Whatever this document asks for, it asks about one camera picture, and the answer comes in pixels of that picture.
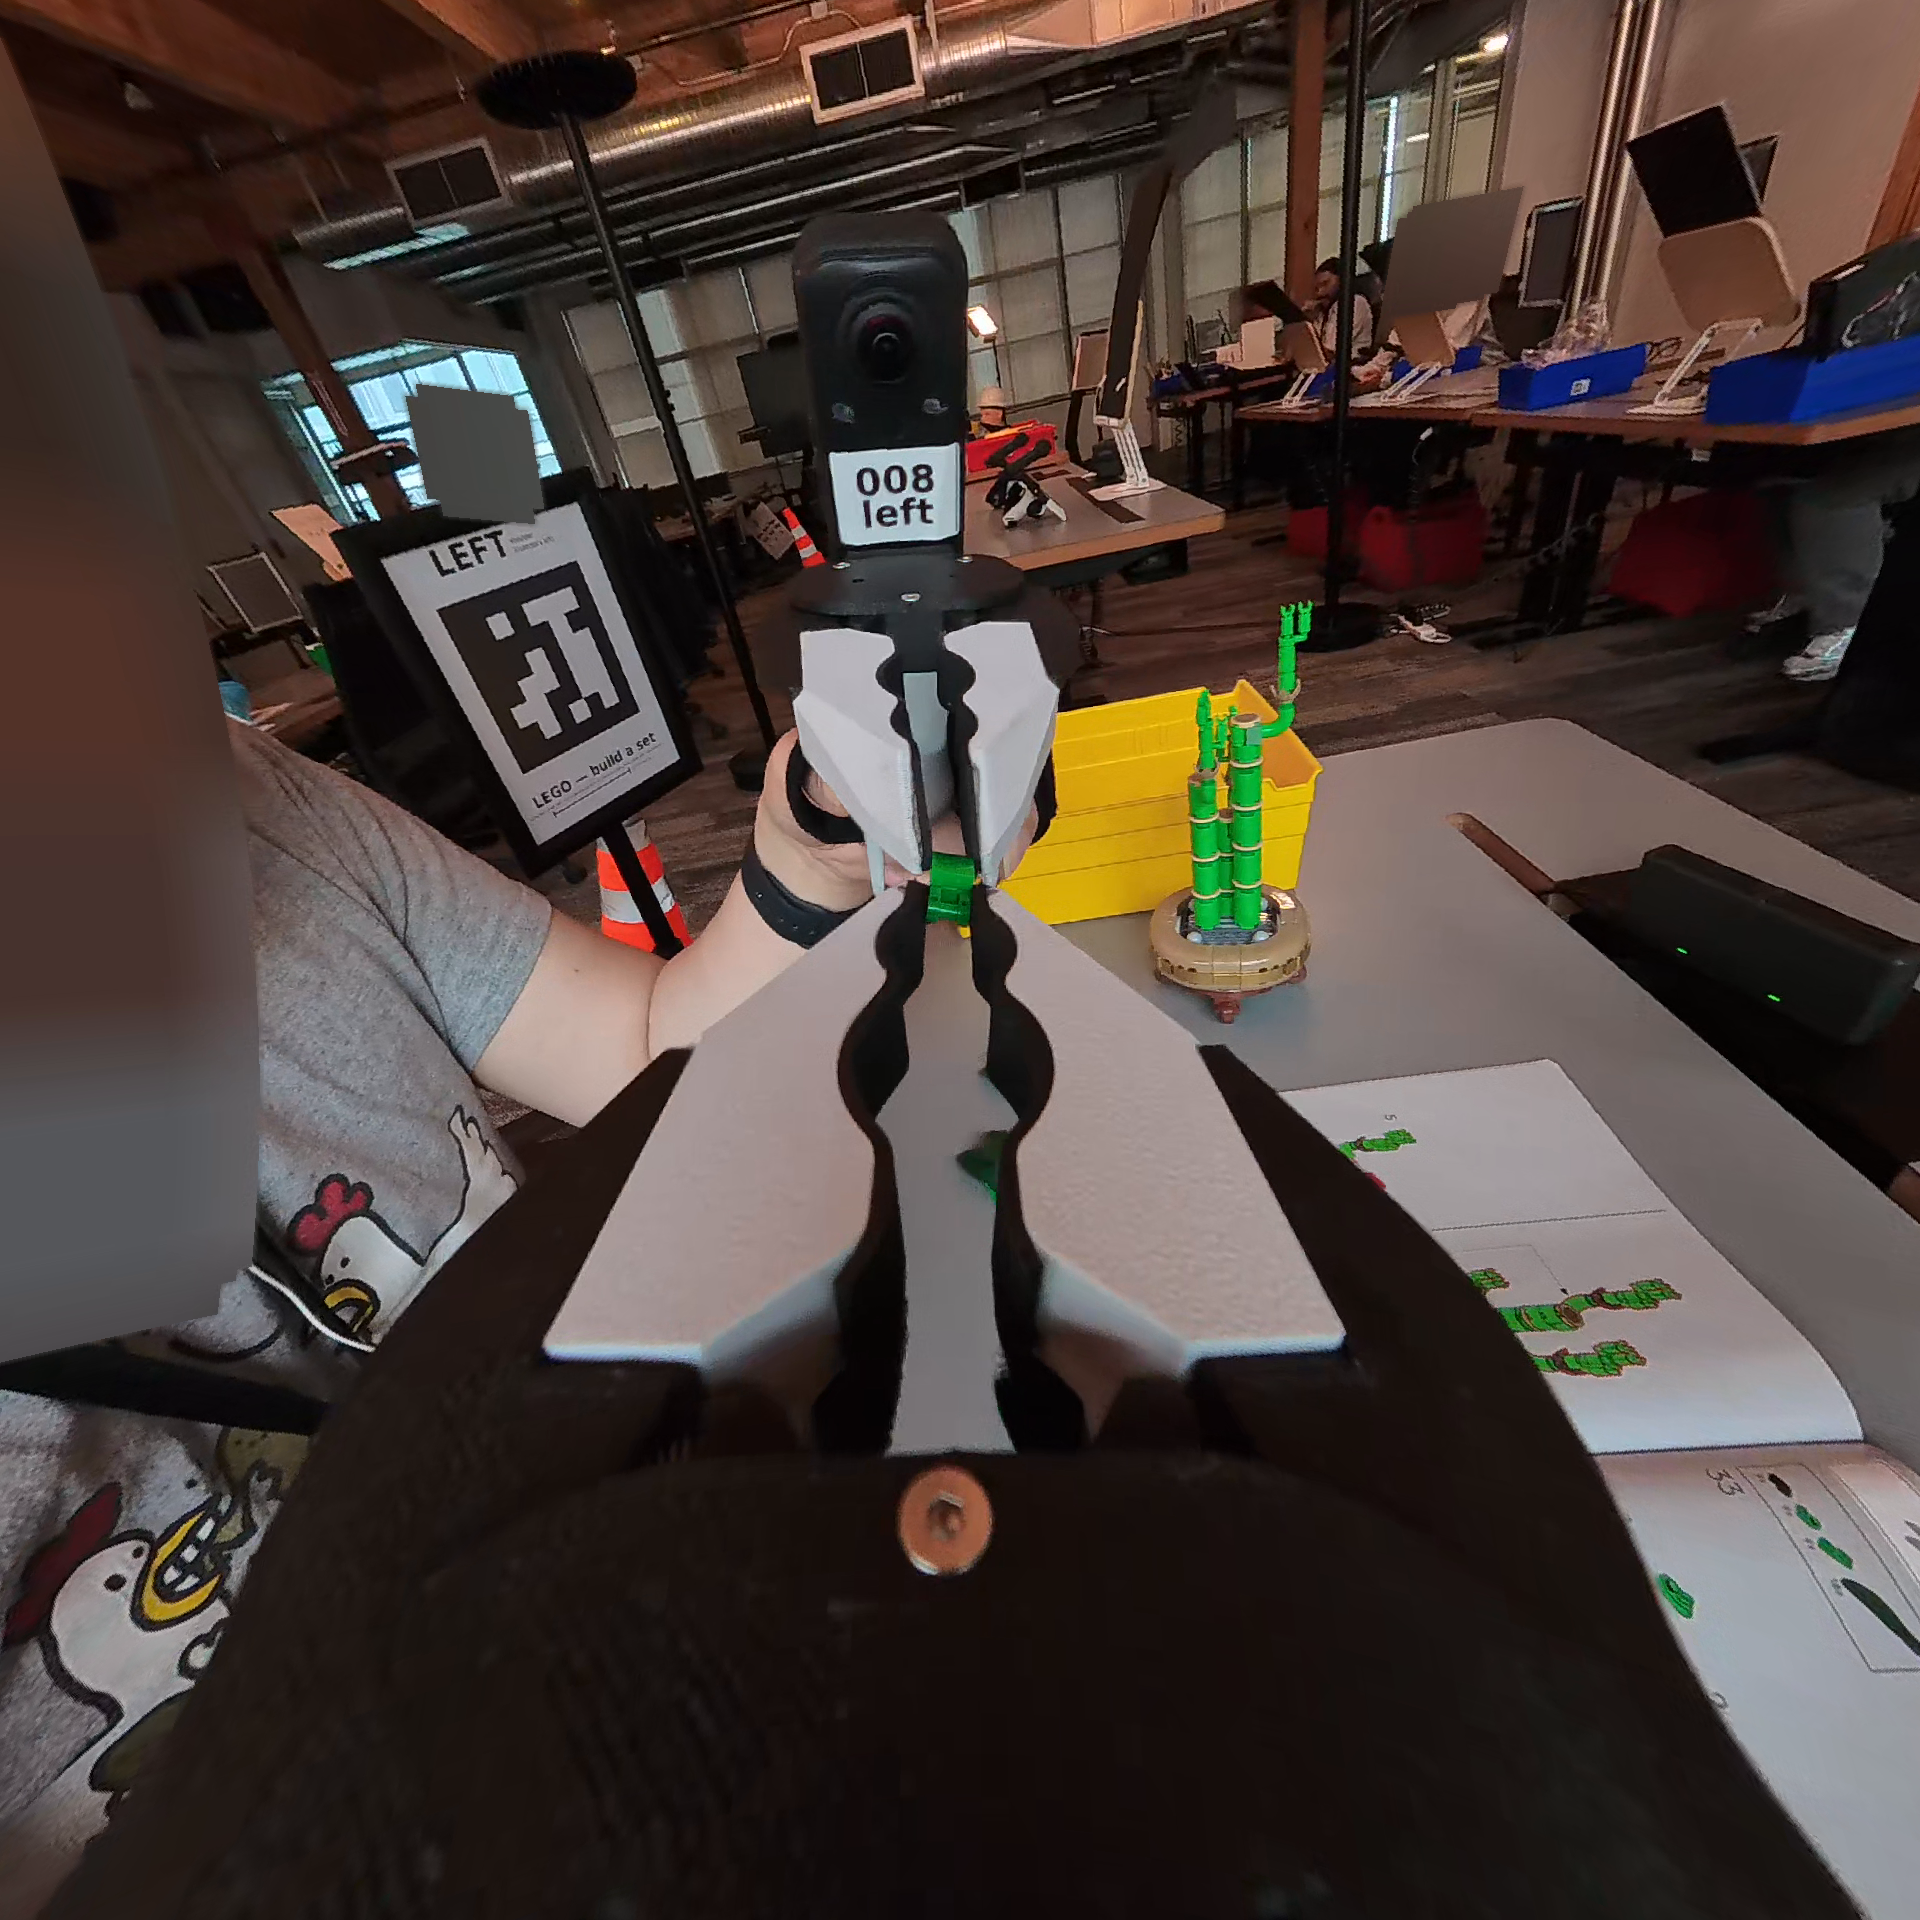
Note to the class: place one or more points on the small orange traffic cone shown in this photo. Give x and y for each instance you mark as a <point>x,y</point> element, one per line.
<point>805,543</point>

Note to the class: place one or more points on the grey background table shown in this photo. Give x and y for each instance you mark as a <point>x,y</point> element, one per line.
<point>1141,524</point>

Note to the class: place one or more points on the blue plastic bin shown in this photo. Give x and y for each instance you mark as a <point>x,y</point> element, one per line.
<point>1816,383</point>
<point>1569,378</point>

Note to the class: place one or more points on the black framed marker sign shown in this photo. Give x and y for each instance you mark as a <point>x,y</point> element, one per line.
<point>556,676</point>

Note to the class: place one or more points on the small green lego piece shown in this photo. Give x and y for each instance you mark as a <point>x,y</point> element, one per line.
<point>949,897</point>

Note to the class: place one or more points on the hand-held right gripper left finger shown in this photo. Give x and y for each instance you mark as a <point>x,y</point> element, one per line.
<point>720,1201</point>

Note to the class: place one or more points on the white air vent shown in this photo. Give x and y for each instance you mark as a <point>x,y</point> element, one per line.
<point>861,68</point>
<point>446,182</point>

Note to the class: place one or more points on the green lego bamboo model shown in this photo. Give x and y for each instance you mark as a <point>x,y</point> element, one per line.
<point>1224,841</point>

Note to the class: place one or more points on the person's left forearm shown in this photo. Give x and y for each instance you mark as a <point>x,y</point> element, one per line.
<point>600,1005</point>

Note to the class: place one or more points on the black laptop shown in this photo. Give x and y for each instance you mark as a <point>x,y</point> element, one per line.
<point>1693,172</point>

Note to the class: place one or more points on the white laptop stand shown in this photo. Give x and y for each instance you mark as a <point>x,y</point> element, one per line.
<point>1724,278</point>

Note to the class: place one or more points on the black monitor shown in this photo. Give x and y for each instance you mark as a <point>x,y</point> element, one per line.
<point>769,398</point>

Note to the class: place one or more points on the lego instruction booklet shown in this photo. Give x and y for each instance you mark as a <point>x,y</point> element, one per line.
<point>1651,1186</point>

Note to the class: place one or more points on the black wrist band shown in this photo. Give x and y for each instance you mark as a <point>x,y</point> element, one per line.
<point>787,909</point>

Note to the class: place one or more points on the white tilted stand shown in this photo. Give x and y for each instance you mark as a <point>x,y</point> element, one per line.
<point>1117,390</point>

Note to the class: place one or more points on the person's left hand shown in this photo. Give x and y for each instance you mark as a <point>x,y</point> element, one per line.
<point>796,841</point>

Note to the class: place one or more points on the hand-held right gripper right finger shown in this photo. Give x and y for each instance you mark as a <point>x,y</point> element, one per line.
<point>1154,1201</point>

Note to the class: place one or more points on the long wooden desk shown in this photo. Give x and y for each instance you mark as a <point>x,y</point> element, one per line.
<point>1576,428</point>

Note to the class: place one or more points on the small green lego leaf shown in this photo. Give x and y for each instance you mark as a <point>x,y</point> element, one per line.
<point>982,1167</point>

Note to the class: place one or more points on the yellow plastic bin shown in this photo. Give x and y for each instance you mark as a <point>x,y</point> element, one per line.
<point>1141,811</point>

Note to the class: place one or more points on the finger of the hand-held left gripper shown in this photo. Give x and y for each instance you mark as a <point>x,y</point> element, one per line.
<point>848,721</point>
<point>1004,735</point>

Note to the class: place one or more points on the large black device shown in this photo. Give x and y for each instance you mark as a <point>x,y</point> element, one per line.
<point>1756,939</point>

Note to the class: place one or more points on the red bean bag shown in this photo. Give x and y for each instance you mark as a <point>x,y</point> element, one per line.
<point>1693,557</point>
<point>1394,543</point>

